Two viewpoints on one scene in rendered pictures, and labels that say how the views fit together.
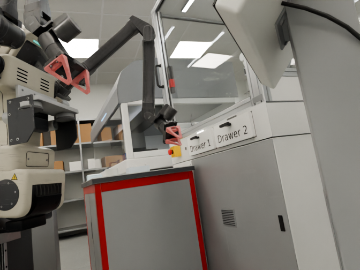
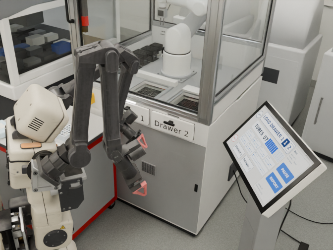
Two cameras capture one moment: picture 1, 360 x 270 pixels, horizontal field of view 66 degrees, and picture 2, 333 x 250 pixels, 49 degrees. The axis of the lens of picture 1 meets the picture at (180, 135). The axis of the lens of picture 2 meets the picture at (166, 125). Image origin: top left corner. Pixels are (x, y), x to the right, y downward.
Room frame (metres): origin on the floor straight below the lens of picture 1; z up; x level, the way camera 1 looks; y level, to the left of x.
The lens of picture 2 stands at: (-0.25, 0.87, 2.02)
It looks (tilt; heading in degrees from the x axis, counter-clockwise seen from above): 31 degrees down; 325
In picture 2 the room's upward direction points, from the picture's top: 3 degrees clockwise
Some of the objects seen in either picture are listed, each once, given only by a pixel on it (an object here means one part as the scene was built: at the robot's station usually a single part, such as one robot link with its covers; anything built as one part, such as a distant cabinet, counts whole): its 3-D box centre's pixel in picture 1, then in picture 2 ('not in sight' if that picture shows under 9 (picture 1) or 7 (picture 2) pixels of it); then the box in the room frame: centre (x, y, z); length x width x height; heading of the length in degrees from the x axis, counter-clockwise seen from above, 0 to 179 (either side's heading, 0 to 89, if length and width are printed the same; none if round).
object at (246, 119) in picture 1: (232, 130); (172, 125); (1.29, -0.24, 0.87); 0.29 x 0.02 x 0.11; 25
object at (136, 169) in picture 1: (137, 170); (67, 132); (1.66, 0.28, 0.78); 0.12 x 0.08 x 0.04; 113
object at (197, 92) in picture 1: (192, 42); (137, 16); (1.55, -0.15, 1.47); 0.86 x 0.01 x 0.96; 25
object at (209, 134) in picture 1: (200, 143); (129, 110); (1.57, -0.11, 0.87); 0.29 x 0.02 x 0.11; 25
